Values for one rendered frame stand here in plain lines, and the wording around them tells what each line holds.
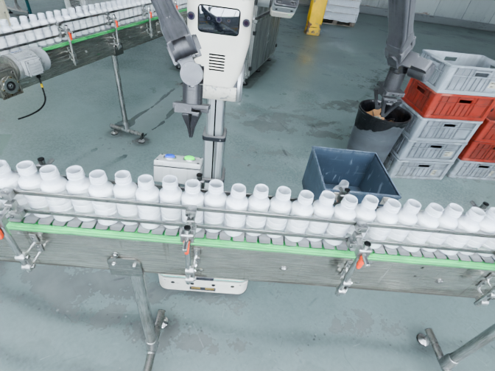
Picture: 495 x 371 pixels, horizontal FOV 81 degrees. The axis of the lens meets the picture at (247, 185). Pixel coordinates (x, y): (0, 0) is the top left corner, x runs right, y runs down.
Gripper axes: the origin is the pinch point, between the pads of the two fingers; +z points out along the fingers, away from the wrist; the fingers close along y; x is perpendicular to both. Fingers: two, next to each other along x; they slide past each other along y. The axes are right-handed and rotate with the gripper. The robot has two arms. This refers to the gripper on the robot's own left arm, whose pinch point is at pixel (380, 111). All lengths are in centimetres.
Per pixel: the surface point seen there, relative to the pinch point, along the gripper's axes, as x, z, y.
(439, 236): -7.0, 15.5, -46.4
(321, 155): 11.0, 31.8, 15.6
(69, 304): 136, 120, -20
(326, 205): 28, 8, -45
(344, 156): 0.0, 31.0, 15.5
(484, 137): -181, 75, 140
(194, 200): 62, 9, -46
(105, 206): 85, 14, -46
